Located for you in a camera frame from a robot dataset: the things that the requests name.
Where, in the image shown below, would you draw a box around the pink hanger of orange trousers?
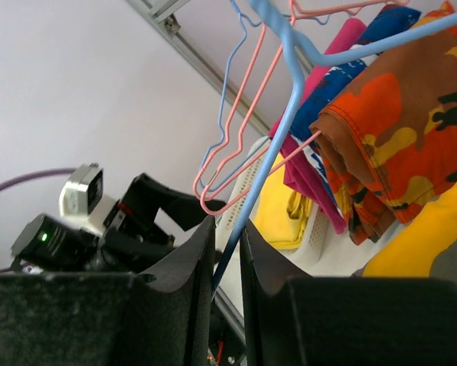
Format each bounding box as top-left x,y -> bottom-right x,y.
199,0 -> 410,214

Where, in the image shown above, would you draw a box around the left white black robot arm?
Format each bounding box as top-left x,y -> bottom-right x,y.
11,173 -> 208,273

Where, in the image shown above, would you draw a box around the blue hanger of camouflage trousers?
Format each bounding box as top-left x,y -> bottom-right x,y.
211,0 -> 457,302

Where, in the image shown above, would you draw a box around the yellow grey camouflage trousers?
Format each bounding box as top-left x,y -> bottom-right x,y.
362,183 -> 457,278

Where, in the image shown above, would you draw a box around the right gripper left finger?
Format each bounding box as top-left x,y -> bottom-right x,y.
0,217 -> 215,365

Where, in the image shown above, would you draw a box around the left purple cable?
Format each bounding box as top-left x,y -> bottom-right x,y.
0,167 -> 79,202

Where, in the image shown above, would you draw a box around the white plastic basket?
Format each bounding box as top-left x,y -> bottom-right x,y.
214,136 -> 355,278

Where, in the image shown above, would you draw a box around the aluminium frame left posts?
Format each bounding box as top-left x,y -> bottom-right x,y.
127,0 -> 313,138

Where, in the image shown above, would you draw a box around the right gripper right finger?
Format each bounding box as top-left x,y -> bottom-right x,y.
240,223 -> 457,365

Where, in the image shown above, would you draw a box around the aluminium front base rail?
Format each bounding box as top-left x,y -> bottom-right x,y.
205,287 -> 248,366

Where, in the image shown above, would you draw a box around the blue white patterned trousers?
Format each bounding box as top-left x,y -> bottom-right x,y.
288,3 -> 422,180

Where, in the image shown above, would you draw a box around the orange camouflage trousers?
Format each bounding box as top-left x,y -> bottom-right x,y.
307,0 -> 457,246

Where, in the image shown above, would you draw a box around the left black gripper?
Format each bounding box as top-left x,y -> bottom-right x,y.
98,173 -> 208,273

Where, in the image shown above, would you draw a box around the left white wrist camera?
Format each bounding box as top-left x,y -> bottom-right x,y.
59,164 -> 116,236

